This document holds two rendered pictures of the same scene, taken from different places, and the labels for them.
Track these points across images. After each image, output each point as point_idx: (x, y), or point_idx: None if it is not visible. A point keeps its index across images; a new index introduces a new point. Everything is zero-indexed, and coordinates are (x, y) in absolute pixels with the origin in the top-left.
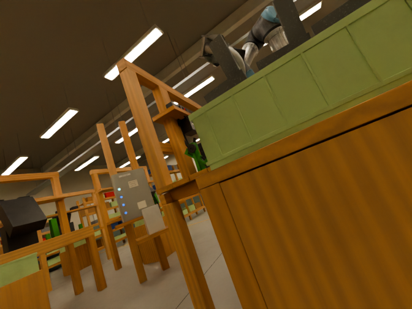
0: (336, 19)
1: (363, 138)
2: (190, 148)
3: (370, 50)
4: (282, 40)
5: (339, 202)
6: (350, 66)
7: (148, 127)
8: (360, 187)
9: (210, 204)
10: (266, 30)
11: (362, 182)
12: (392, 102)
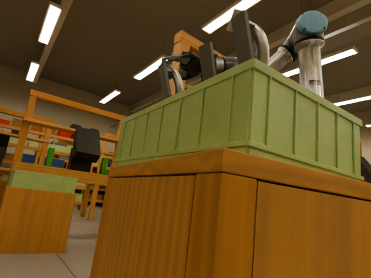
0: None
1: (143, 185)
2: None
3: (180, 124)
4: (308, 56)
5: (127, 222)
6: (171, 130)
7: None
8: (133, 218)
9: (106, 190)
10: (295, 40)
11: (134, 214)
12: (155, 168)
